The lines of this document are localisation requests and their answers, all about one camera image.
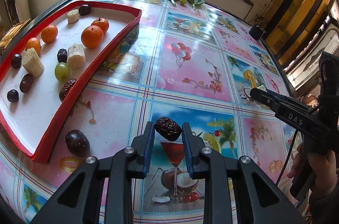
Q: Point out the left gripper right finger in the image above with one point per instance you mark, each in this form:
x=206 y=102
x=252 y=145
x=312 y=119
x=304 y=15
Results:
x=192 y=145

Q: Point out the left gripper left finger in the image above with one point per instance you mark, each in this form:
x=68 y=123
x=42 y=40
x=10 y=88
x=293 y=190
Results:
x=141 y=159

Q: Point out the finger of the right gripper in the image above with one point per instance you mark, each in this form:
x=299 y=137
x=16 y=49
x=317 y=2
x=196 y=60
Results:
x=273 y=100

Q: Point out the red date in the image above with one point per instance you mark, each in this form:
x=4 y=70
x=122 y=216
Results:
x=26 y=83
x=168 y=128
x=66 y=88
x=62 y=55

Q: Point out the green grape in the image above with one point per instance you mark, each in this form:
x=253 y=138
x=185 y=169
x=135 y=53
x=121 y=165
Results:
x=62 y=72

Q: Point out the large orange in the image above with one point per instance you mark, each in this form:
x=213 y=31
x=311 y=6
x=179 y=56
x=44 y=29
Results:
x=92 y=36

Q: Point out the small orange tangerine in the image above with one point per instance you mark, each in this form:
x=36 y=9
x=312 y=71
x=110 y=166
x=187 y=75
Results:
x=101 y=23

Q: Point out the right hand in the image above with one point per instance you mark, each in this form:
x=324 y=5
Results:
x=325 y=187

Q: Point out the black pen holder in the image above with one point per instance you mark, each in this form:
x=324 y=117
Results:
x=256 y=32

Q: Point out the floral plastic tablecloth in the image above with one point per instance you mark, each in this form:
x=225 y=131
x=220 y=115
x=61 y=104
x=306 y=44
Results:
x=191 y=65

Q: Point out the red date at tray edge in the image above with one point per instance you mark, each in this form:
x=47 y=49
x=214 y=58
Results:
x=66 y=88

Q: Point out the red shallow tray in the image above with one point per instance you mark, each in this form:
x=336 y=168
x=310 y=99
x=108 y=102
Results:
x=46 y=71

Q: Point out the dark grape in tray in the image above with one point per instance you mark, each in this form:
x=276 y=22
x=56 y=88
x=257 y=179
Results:
x=12 y=96

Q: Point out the tangerine in tray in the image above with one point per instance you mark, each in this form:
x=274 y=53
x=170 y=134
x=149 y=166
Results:
x=49 y=33
x=33 y=43

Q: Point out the small dark grape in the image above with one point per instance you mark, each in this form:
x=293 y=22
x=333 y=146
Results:
x=16 y=61

